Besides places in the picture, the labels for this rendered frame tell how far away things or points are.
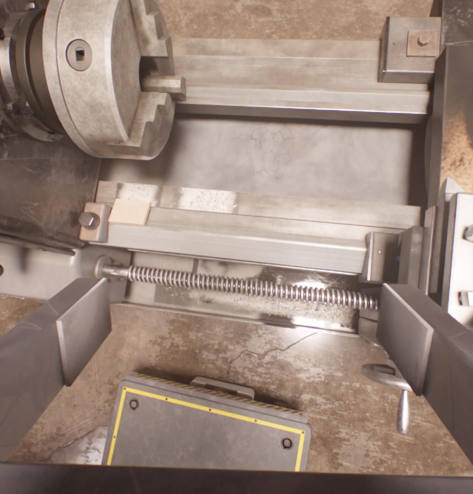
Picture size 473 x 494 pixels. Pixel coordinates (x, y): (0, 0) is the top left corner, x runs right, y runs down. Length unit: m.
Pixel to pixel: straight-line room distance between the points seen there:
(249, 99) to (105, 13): 0.42
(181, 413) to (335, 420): 0.66
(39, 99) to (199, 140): 0.45
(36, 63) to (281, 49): 0.54
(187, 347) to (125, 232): 0.93
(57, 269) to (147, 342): 0.87
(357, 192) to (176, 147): 0.48
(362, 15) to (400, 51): 1.22
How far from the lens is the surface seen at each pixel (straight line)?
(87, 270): 0.93
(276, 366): 1.60
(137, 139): 0.55
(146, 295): 1.26
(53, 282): 0.94
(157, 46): 0.59
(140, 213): 0.80
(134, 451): 1.46
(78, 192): 0.82
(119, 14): 0.56
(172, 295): 1.23
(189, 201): 0.80
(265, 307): 1.17
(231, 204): 0.77
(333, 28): 2.05
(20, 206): 0.69
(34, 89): 0.63
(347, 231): 0.77
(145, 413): 1.41
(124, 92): 0.54
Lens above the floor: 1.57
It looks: 79 degrees down
